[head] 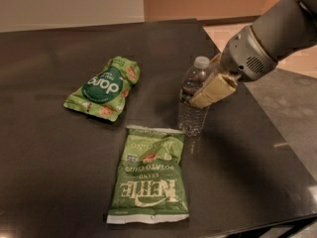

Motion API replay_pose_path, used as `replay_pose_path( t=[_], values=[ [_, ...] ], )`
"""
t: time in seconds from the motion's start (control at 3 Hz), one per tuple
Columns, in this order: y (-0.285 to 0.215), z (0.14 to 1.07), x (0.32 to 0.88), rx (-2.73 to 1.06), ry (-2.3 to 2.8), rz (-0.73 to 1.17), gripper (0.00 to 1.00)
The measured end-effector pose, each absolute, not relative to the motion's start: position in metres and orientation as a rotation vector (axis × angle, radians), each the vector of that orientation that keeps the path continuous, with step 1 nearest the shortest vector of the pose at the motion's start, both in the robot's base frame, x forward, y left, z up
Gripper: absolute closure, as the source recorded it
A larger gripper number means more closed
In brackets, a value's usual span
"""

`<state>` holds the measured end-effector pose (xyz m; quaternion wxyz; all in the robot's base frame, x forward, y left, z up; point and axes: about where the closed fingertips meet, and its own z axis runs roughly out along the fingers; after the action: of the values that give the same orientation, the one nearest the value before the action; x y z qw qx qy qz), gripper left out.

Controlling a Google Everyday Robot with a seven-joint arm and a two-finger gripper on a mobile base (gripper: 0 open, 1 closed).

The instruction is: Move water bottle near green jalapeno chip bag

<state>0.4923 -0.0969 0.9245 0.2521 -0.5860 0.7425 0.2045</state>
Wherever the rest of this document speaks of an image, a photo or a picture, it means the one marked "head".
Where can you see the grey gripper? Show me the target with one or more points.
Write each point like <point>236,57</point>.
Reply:
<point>245,58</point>

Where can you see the clear plastic water bottle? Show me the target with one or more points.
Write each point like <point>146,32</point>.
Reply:
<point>191,117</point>

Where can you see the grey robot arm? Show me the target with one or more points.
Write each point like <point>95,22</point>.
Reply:
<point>287,27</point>

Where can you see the green Dang snack bag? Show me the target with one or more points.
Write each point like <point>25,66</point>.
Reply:
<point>104,95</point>

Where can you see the green Kettle jalapeno chip bag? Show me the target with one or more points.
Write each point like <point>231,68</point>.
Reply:
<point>149,187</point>

